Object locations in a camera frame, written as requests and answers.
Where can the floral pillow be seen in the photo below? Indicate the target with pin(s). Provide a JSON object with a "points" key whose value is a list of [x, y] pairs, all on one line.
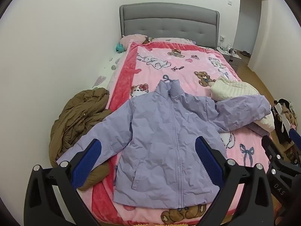
{"points": [[171, 40]]}

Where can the white wall socket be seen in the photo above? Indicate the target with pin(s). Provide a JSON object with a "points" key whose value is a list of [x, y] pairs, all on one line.
{"points": [[222, 38]]}

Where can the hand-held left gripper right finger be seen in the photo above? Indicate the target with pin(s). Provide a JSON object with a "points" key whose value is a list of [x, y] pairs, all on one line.
{"points": [[208, 161]]}

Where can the grey tufted headboard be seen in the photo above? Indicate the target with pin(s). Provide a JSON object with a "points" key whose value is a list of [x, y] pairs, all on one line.
{"points": [[169, 21]]}

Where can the cream fleece jacket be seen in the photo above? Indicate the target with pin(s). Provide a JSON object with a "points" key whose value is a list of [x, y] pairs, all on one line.
{"points": [[232, 89]]}

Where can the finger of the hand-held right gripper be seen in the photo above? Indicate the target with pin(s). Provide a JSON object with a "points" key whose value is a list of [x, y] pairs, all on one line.
{"points": [[295, 136], [272, 153]]}

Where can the white nightstand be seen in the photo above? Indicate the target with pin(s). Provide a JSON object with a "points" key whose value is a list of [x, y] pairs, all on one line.
{"points": [[231, 57]]}

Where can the teal plush toy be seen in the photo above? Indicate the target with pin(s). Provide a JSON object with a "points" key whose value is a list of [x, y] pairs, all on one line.
{"points": [[120, 47]]}

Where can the pink pillow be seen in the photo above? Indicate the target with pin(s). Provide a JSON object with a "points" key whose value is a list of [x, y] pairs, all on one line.
{"points": [[131, 39]]}

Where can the pair of shoes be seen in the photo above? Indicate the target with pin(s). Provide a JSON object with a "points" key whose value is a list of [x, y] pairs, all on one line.
{"points": [[245, 53]]}

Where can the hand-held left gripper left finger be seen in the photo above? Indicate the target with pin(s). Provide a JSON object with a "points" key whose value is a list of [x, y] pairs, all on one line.
{"points": [[87, 160]]}

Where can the white heart-print bed sheet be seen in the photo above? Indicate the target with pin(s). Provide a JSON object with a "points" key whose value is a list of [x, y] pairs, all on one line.
{"points": [[105, 75]]}

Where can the clear glass jar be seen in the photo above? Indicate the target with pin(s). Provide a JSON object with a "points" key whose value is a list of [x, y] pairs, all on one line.
{"points": [[228, 47]]}

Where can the purple puffer jacket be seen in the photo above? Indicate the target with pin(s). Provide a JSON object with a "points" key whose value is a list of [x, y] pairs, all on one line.
{"points": [[160, 146]]}

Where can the pink printed blanket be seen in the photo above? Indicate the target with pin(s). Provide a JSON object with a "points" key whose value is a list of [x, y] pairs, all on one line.
{"points": [[188, 63]]}

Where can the yellow rug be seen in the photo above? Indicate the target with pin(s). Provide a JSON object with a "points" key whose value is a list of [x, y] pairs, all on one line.
{"points": [[150, 224]]}

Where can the brown coat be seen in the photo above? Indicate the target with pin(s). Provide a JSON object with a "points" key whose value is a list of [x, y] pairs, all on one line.
{"points": [[77, 122]]}

